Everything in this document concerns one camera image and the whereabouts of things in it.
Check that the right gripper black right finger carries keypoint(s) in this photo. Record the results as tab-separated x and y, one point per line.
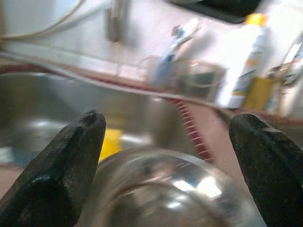
272	179

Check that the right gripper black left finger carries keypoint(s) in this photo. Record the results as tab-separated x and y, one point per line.
52	184

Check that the bright yellow sponge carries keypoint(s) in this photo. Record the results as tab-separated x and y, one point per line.
111	144

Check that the steel sink basin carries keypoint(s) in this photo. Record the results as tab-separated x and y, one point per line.
47	106

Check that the dull yellow sponge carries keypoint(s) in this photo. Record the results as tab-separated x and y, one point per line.
258	94

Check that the white bottle yellow cap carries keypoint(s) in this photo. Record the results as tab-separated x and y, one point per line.
248	59

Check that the clear toothbrush cup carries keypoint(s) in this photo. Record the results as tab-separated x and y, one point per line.
163	75

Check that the white blue toothbrush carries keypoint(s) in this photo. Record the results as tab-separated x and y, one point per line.
180	40

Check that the hanging metal wok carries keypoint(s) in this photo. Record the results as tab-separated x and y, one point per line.
213	9

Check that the wall water tap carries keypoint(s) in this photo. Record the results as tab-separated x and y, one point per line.
114	26

